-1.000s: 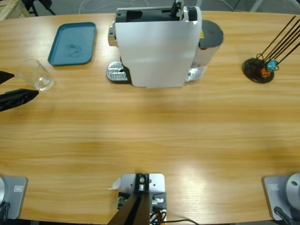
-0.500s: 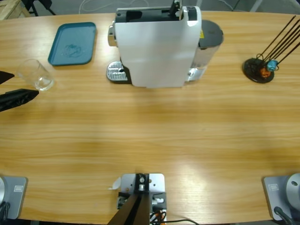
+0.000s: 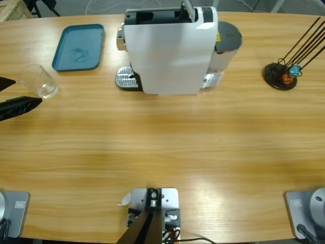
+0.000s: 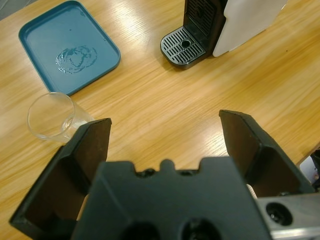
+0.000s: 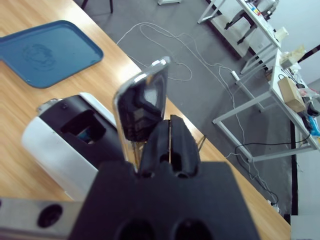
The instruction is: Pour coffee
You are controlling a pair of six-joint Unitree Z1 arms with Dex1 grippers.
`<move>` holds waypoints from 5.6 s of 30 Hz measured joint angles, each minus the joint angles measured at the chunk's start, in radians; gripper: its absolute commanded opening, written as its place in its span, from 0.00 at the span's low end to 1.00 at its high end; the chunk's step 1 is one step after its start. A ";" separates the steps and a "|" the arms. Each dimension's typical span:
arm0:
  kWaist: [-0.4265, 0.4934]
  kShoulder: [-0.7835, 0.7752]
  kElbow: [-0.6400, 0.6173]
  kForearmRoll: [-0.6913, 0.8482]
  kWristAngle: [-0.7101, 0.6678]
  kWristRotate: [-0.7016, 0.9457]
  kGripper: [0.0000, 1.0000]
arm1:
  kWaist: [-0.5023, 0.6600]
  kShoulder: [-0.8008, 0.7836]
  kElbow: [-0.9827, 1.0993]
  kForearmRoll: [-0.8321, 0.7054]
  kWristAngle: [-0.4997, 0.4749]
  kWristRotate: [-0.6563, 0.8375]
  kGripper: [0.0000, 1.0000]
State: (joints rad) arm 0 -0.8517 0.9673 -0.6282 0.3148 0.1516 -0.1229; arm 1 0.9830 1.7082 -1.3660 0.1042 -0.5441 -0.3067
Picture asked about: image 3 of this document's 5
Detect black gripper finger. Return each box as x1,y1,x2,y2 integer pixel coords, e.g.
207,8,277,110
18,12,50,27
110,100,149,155
0,76,16,92
0,96,43,122

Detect clear drinking glass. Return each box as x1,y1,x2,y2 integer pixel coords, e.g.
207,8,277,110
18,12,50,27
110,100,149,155
17,64,59,99

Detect grey translucent machine lever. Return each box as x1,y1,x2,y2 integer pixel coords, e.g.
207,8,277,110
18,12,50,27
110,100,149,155
180,1,200,23

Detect white capsule coffee machine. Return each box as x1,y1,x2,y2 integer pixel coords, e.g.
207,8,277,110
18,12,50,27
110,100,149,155
116,6,219,97

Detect blue coffee capsule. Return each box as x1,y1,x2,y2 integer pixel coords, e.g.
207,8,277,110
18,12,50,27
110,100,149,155
289,65,302,78

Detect wooden crate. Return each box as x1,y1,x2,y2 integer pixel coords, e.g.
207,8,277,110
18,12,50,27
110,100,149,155
0,0,34,23

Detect black stand legs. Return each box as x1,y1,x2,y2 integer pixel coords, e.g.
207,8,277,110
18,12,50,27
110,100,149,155
24,0,61,18

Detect teal plastic tray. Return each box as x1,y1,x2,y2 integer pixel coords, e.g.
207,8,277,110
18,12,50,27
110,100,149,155
51,23,106,72

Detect metal drip tray grille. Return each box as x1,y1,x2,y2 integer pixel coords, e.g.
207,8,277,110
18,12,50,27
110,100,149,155
115,66,140,89

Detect white paper tag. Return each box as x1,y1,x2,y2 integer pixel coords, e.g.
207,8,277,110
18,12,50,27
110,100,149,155
116,192,132,206

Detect clear water tank dark lid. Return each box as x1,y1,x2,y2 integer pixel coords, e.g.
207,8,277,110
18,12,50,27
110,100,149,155
202,21,243,89

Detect black capsule holder with rods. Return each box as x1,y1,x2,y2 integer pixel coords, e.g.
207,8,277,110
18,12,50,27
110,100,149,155
263,16,325,90

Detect grey base plate with disc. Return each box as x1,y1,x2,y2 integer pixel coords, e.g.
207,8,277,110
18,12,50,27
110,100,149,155
283,187,325,239
0,191,31,239

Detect black base cable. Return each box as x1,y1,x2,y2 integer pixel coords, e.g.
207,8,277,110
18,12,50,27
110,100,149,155
0,218,12,239
296,223,318,244

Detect white mount block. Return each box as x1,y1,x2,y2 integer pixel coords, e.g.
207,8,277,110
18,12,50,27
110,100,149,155
126,187,182,241

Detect dark mount post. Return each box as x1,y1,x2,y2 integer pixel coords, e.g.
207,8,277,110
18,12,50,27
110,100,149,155
116,188,163,244

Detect orange cable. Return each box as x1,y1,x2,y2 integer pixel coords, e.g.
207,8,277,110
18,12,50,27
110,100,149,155
162,227,181,241

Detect black cable by mount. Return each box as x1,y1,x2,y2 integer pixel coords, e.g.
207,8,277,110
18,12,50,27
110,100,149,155
177,237,216,244

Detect light grey frame leg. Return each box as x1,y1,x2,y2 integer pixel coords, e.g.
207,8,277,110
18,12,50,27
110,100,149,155
269,0,285,13

